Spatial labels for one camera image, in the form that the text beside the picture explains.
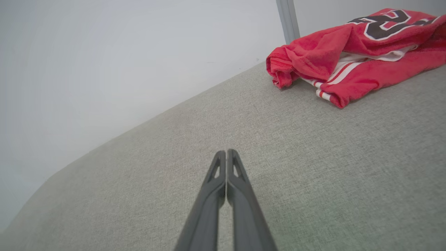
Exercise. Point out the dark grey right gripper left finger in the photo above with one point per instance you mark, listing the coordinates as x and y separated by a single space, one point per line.
205 212

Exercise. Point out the grey wall trim strip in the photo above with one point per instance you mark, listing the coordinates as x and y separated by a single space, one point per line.
287 21

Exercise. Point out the red jersey garment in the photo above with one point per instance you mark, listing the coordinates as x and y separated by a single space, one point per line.
355 55

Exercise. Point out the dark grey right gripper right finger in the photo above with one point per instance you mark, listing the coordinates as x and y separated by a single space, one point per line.
247 212

